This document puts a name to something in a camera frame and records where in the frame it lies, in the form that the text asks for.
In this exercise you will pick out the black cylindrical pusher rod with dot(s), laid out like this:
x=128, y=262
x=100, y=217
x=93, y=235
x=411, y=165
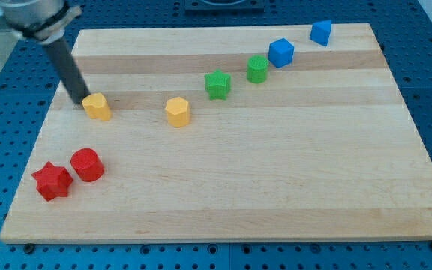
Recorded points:
x=59, y=53

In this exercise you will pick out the yellow heart block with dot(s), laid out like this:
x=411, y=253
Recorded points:
x=96, y=107

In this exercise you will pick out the red cylinder block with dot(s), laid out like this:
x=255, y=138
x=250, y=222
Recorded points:
x=87, y=165

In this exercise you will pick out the red star block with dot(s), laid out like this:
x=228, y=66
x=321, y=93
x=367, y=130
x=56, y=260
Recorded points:
x=52, y=181

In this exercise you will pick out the yellow hexagon block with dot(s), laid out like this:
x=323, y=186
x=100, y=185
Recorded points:
x=178, y=112

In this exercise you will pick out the green star block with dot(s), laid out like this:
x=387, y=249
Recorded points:
x=217, y=84

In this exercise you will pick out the green cylinder block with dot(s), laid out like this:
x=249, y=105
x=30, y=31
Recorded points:
x=257, y=69

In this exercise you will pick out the blue cube block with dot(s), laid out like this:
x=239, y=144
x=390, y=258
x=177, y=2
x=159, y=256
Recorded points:
x=280, y=53

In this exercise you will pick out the wooden board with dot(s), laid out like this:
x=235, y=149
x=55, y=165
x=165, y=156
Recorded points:
x=324, y=150

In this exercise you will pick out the blue triangle block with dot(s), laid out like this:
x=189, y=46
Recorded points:
x=321, y=31

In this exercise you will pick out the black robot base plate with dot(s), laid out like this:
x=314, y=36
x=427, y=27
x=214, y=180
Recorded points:
x=223, y=5

